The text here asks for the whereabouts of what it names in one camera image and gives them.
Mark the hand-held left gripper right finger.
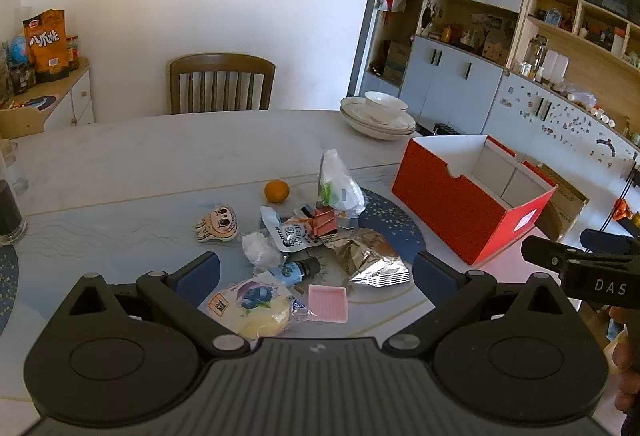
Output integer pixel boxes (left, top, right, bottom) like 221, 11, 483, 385
382, 251, 581, 357

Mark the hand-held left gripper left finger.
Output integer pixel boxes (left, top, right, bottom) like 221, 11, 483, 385
65, 251, 251, 359

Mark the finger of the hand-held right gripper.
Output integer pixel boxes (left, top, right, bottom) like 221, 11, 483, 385
520, 236, 601, 273
581, 229, 640, 256

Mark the silver foil snack bag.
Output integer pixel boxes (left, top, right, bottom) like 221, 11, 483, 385
325, 227, 412, 289

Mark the blueberry bread packet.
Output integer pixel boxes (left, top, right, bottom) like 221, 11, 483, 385
202, 277, 313, 342

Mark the red storage box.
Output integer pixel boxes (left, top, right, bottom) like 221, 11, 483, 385
391, 135, 558, 267

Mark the small blue bottle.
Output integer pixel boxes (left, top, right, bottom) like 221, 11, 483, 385
268, 257, 322, 288

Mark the pink square packet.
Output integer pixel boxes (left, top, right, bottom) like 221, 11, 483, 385
306, 285, 348, 323

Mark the white plastic bag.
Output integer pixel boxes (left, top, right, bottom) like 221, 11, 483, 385
318, 149, 367, 217

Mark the white marble desktop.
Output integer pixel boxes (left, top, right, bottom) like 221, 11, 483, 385
0, 109, 591, 417

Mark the person's right hand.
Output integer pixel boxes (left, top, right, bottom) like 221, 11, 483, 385
607, 306, 640, 413

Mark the dark speckled pouch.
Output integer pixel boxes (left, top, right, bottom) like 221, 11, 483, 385
345, 187, 428, 269

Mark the crumpled white wrapper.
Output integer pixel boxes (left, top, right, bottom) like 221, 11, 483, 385
241, 231, 286, 273

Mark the white drink pouch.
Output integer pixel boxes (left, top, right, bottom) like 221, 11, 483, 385
260, 206, 326, 252

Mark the orange fruit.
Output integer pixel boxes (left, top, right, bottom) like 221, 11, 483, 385
264, 180, 290, 204

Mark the small red box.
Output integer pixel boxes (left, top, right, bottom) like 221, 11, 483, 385
300, 207, 338, 239

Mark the black metal rack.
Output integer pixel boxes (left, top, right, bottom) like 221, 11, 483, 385
432, 121, 468, 137

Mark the white plate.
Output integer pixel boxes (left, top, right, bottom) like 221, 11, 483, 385
341, 111, 417, 140
340, 97, 417, 129

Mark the white bowl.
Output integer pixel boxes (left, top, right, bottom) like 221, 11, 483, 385
364, 91, 410, 124

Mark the dark blue speckled placemat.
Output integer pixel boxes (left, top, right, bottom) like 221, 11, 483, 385
0, 243, 21, 334

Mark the glass with dark liquid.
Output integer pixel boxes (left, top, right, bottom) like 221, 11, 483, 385
0, 151, 27, 245

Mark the clear drinking glass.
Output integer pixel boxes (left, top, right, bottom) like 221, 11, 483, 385
0, 141, 30, 197

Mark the brown slatted wooden chair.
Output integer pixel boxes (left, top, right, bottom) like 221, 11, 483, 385
168, 52, 276, 115

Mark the white sideboard with wooden top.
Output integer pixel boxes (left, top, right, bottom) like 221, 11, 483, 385
0, 58, 96, 139

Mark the cardboard box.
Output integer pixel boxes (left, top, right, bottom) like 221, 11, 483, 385
382, 41, 412, 84

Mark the round dark mat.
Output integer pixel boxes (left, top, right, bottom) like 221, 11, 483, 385
15, 94, 60, 109

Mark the dark jar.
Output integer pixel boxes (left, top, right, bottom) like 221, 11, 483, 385
10, 64, 37, 94

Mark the orange snack bag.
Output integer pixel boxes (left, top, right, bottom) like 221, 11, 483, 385
22, 9, 71, 84

